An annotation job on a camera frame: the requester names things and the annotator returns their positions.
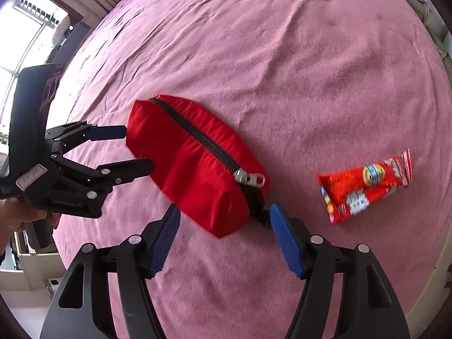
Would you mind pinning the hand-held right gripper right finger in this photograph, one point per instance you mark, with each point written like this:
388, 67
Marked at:
286, 240

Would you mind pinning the red zip pouch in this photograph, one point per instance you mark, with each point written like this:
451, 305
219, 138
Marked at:
183, 155

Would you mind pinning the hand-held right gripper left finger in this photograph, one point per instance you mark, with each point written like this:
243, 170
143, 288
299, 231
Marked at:
166, 243

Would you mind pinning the person's left hand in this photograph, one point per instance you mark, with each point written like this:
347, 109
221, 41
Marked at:
16, 215

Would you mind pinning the red snack packet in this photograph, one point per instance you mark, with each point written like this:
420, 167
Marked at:
360, 187

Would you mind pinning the window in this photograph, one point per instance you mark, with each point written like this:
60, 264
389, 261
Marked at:
24, 42

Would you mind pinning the pink bed blanket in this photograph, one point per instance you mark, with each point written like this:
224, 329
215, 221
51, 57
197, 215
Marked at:
282, 60

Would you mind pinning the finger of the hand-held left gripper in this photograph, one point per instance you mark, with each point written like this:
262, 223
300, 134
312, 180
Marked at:
130, 169
109, 132

